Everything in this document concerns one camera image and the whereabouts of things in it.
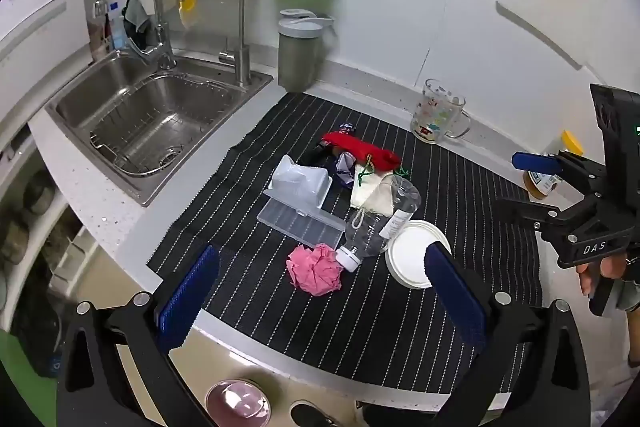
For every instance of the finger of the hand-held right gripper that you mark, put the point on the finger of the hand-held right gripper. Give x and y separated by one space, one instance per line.
525 211
532 161

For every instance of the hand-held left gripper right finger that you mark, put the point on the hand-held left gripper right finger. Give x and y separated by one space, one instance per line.
455 292

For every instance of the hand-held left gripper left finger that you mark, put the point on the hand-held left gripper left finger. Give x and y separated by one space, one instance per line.
190 292

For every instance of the pink waste bin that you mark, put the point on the pink waste bin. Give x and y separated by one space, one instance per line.
235 407

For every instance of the pink paper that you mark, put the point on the pink paper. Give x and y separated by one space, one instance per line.
315 272

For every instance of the clear plastic box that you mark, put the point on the clear plastic box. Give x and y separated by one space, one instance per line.
300 184

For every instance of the red cloth pouch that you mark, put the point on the red cloth pouch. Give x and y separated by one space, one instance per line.
360 149

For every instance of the person's right forearm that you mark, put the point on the person's right forearm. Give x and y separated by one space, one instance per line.
631 297

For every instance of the person's right hand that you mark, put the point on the person's right hand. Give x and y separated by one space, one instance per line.
585 277

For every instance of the yellow-capped amber jar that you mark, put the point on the yellow-capped amber jar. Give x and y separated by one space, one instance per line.
537 187

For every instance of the white round lid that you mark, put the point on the white round lid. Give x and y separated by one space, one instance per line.
407 257

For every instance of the black white-striped mat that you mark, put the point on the black white-striped mat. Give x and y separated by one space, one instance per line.
390 332

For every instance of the clear plastic bottle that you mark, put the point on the clear plastic bottle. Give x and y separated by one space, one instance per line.
380 227

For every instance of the printed glass mug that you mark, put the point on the printed glass mug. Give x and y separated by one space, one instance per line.
432 112

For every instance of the beige cloth bag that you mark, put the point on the beige cloth bag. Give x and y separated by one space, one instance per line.
370 198

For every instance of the clear plastic tray lid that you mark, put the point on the clear plastic tray lid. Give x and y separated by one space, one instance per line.
300 224

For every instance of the white shelf unit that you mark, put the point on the white shelf unit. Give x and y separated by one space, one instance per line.
55 257

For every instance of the purple white wrapper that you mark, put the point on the purple white wrapper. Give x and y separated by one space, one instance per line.
344 167

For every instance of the person's left black shoe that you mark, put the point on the person's left black shoe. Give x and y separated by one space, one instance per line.
310 414

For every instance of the green tall cabinet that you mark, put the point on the green tall cabinet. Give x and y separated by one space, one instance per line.
25 382

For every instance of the small dark blue wrapper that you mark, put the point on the small dark blue wrapper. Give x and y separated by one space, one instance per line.
346 127

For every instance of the stainless steel sink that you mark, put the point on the stainless steel sink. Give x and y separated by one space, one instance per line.
90 77

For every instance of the grey lidded container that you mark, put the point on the grey lidded container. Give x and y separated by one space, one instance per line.
297 62

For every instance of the tall chrome faucet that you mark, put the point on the tall chrome faucet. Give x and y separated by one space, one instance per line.
160 32

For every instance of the brushed steel gooseneck faucet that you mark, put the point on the brushed steel gooseneck faucet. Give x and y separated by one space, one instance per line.
241 32

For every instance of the blue label bottle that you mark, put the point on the blue label bottle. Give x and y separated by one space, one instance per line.
115 27

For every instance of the dark hanging cloth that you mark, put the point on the dark hanging cloth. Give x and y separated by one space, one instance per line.
136 14

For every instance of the white appliance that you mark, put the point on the white appliance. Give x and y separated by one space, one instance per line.
35 17

